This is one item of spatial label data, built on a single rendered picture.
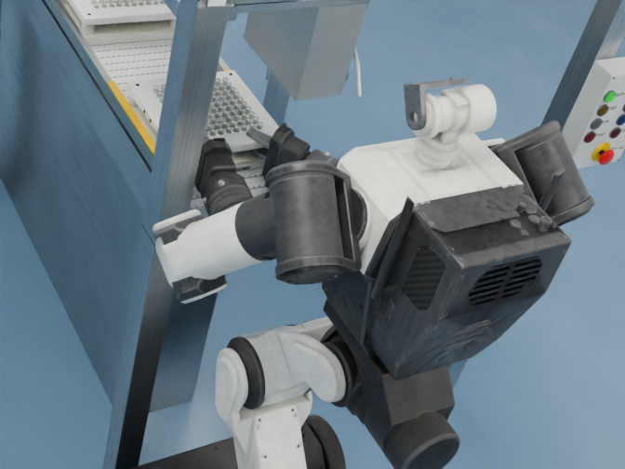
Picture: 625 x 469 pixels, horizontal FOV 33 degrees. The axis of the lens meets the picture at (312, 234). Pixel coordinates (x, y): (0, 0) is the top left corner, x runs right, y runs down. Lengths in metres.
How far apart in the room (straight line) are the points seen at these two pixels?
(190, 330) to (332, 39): 0.91
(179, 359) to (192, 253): 1.10
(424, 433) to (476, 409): 1.34
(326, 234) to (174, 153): 0.52
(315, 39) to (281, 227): 0.60
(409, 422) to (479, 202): 0.39
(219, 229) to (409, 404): 0.43
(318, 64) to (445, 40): 2.70
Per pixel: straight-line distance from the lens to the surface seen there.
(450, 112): 1.44
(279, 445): 2.12
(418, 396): 1.66
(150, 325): 2.11
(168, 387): 2.66
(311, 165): 1.38
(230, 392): 2.03
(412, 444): 1.64
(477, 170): 1.53
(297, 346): 1.78
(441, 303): 1.40
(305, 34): 1.90
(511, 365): 3.15
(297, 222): 1.36
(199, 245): 1.49
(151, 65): 2.36
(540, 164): 1.63
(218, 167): 1.92
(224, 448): 2.43
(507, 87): 4.43
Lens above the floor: 2.10
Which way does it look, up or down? 39 degrees down
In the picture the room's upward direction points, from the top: 17 degrees clockwise
